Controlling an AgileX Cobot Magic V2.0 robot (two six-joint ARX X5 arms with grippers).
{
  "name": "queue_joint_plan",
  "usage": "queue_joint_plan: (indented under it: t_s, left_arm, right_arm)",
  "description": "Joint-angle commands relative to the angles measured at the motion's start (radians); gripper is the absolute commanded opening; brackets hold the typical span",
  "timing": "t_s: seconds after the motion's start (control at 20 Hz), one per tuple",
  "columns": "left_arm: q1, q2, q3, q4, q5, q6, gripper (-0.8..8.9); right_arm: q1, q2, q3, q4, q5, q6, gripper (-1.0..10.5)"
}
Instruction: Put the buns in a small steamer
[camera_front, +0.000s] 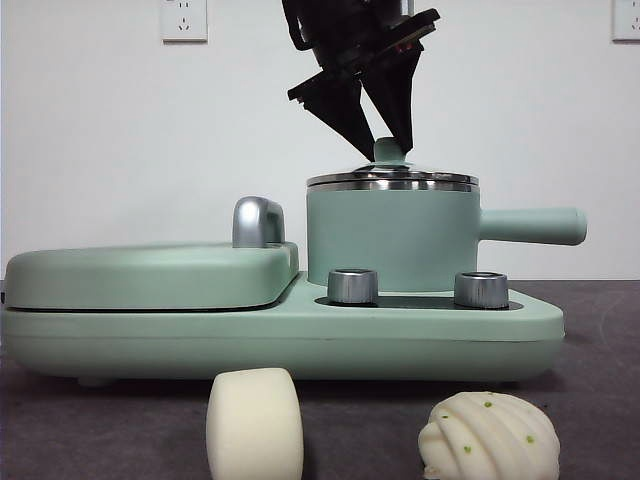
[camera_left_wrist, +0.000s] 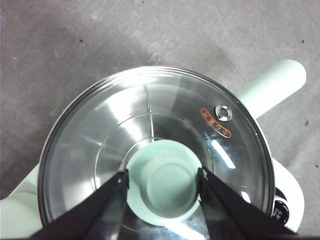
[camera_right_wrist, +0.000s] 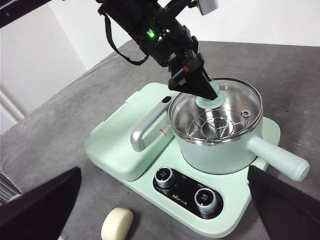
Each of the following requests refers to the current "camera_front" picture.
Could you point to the smooth white steamed bun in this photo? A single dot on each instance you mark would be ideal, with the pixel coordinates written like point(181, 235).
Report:
point(255, 425)

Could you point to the silver control knob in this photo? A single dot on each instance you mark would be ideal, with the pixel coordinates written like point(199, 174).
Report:
point(481, 290)
point(352, 287)

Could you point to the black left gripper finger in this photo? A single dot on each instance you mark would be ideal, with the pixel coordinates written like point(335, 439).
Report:
point(345, 110)
point(397, 95)

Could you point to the mint green breakfast machine base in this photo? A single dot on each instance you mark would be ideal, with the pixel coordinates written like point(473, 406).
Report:
point(300, 345)

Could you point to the twisted white scallion bun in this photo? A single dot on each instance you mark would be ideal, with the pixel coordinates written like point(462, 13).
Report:
point(490, 440)

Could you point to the glass pot lid green knob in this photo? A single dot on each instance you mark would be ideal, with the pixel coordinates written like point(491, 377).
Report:
point(386, 152)

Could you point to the white wall socket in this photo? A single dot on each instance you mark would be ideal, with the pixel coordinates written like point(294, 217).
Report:
point(184, 22)
point(627, 20)

